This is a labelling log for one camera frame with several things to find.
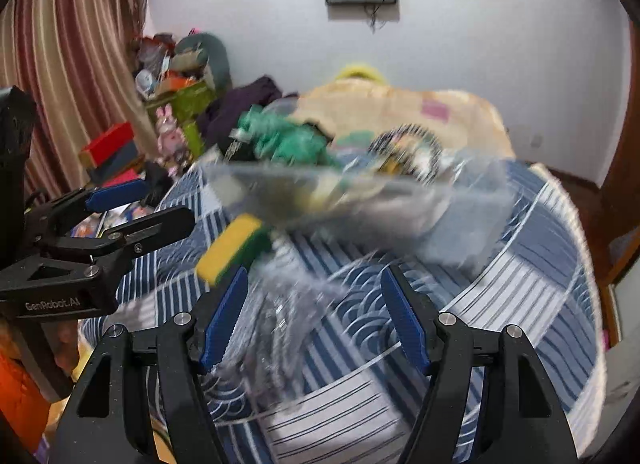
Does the yellow green sponge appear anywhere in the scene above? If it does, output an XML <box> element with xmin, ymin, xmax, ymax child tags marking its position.
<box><xmin>195</xmin><ymin>214</ymin><xmax>272</xmax><ymax>287</ymax></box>

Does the bag with grey knit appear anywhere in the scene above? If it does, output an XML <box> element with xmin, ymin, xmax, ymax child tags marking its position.
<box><xmin>214</xmin><ymin>239</ymin><xmax>347</xmax><ymax>408</ymax></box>

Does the green knitted garment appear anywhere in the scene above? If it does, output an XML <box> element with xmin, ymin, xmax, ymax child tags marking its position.
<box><xmin>231</xmin><ymin>106</ymin><xmax>334</xmax><ymax>166</ymax></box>

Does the clear plastic storage box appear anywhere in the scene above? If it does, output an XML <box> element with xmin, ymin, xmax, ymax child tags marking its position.
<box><xmin>203</xmin><ymin>152</ymin><xmax>515</xmax><ymax>275</ymax></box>

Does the black white braided cord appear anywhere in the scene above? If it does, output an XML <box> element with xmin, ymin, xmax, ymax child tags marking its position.
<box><xmin>368</xmin><ymin>123</ymin><xmax>446</xmax><ymax>183</ymax></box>

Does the person's left hand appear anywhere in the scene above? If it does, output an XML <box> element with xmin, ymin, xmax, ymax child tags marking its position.
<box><xmin>53</xmin><ymin>320</ymin><xmax>92</xmax><ymax>376</ymax></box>

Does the red box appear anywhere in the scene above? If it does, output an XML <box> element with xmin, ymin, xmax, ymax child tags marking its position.
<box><xmin>78</xmin><ymin>122</ymin><xmax>139</xmax><ymax>169</ymax></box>

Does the pink bunny figure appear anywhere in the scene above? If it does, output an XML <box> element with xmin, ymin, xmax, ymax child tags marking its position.
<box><xmin>155</xmin><ymin>104</ymin><xmax>191</xmax><ymax>177</ymax></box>

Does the blue white patterned bedspread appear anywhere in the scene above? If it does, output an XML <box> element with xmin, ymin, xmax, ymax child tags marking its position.
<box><xmin>81</xmin><ymin>161</ymin><xmax>606</xmax><ymax>463</ymax></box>

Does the green storage bag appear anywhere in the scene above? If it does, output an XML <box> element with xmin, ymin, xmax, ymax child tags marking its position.
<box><xmin>144</xmin><ymin>81</ymin><xmax>216</xmax><ymax>159</ymax></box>

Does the dark purple clothes pile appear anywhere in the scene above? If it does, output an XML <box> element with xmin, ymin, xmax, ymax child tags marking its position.
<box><xmin>196</xmin><ymin>76</ymin><xmax>283</xmax><ymax>149</ymax></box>

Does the striped brown curtain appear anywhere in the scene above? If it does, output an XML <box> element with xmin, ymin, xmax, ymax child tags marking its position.
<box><xmin>1</xmin><ymin>0</ymin><xmax>156</xmax><ymax>197</ymax></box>

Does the grey plush toy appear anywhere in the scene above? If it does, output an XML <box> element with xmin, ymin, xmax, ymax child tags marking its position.
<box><xmin>169</xmin><ymin>32</ymin><xmax>232</xmax><ymax>94</ymax></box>

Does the beige fleece blanket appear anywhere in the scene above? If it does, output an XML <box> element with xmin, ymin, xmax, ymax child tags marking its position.
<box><xmin>292</xmin><ymin>78</ymin><xmax>515</xmax><ymax>159</ymax></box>

